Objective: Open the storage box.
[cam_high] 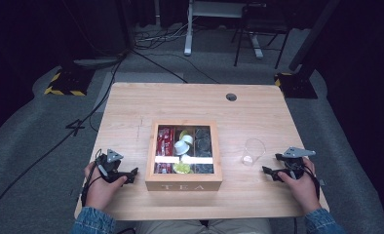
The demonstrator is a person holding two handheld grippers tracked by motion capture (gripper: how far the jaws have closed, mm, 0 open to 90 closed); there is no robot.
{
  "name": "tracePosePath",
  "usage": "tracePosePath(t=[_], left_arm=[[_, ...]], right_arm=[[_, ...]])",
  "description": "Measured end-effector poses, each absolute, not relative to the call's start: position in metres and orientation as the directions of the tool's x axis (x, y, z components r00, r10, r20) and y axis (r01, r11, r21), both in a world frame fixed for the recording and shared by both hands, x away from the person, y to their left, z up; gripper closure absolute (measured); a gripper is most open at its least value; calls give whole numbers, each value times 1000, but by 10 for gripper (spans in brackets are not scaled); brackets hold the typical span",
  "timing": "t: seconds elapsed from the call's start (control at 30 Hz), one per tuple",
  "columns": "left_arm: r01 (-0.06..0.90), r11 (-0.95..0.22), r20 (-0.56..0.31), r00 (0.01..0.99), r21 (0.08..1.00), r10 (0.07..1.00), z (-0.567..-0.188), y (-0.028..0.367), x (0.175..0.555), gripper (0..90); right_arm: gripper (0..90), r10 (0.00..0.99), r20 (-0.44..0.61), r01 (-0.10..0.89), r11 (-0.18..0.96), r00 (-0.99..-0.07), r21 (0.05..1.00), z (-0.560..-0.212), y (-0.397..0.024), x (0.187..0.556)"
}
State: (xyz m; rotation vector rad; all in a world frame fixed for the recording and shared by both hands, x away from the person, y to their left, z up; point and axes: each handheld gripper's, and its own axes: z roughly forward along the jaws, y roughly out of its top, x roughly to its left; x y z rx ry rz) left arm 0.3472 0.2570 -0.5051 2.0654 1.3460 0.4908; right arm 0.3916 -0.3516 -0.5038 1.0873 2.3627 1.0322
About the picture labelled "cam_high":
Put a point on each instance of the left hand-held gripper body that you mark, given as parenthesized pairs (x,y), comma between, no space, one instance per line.
(110,166)

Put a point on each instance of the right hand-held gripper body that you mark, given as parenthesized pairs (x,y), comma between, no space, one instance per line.
(294,161)

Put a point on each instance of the wooden box with glass lid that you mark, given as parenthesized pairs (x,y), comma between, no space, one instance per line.
(183,186)

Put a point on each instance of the person's left hand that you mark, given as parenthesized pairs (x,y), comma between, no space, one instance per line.
(99,190)

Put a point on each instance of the person's right hand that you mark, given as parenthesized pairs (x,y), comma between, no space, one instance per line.
(299,191)

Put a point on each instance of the clear plastic cup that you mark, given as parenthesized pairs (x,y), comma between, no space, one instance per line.
(253,152)

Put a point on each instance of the bundle of red packets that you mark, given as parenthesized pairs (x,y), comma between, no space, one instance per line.
(164,143)

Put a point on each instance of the pile of dark capsules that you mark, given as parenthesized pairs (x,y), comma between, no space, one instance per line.
(203,143)

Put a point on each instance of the striped black stand base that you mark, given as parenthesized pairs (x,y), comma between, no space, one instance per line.
(297,86)
(68,83)

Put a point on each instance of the black table grommet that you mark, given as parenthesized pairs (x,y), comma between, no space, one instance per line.
(231,97)

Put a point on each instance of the dark slanted stand pole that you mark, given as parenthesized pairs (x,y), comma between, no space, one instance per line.
(313,32)

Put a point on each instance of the black chair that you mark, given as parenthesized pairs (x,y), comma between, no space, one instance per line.
(264,22)

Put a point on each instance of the white desk frame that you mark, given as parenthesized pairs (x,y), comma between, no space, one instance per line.
(188,32)

